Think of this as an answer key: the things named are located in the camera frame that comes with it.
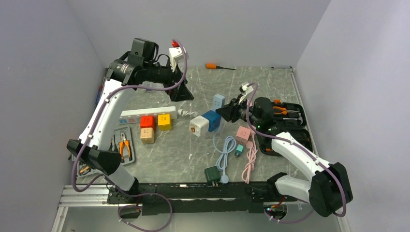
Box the purple cable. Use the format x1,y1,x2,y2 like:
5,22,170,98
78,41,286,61
71,39,190,232
245,82,348,224

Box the pink cable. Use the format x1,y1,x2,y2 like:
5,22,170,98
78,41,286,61
241,134,259,185

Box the pink cube socket adapter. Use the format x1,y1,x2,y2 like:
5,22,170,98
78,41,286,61
235,126,251,145

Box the red cube socket adapter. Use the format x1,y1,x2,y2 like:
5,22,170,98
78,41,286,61
140,116,156,131

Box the blue cube socket adapter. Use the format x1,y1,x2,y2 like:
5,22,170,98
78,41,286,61
202,110,221,132

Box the light blue power strip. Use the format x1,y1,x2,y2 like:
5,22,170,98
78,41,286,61
211,94,225,131

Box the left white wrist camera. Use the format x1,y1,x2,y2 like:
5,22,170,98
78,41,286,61
169,40,189,73

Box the white cube socket adapter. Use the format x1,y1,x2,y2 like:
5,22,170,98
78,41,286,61
189,116,209,137

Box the light blue cable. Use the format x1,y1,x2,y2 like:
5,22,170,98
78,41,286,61
212,131,238,185

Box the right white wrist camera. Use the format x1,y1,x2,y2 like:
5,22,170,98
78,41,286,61
239,82,254,96

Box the orange handled screwdriver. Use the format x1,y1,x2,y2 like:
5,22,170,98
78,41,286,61
205,63,236,71

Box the orange pliers in tray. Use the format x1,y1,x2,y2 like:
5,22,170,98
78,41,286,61
119,132,132,162

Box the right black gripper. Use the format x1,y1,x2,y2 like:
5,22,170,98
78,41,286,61
216,94,262,128

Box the beige cube socket adapter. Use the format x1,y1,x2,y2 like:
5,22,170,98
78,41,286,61
140,127,155,144

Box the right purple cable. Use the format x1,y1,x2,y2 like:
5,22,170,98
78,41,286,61
245,82,348,224

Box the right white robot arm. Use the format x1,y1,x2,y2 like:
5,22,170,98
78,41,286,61
216,97,353,217

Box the white power strip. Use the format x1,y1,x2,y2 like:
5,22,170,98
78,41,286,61
118,106,178,125

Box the blue red pen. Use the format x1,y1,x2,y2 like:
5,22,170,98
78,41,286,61
95,85,103,105

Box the grey tool tray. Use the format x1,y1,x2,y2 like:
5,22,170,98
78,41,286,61
77,126,135,177

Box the black tool case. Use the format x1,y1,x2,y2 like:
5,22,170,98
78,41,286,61
265,100,313,152

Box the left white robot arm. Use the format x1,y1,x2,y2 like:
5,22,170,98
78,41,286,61
67,38,194,203

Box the yellow cube socket adapter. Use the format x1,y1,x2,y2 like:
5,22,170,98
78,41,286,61
158,114,172,131

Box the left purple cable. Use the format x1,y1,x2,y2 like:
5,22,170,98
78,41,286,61
71,39,190,232

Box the orange pliers in case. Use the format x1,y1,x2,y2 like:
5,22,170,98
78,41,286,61
273,106,301,117

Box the teal small plug adapter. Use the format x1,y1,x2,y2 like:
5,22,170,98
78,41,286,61
234,144,244,158

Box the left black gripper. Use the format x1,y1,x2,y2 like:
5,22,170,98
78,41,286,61
143,57,194,102

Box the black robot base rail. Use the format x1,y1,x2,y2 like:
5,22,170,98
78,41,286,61
107,182,296,216

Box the dark green cube adapter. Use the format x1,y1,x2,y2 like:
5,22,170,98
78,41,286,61
204,166,221,187

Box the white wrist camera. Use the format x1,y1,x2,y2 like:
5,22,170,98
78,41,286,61
169,40,189,73
239,82,254,96

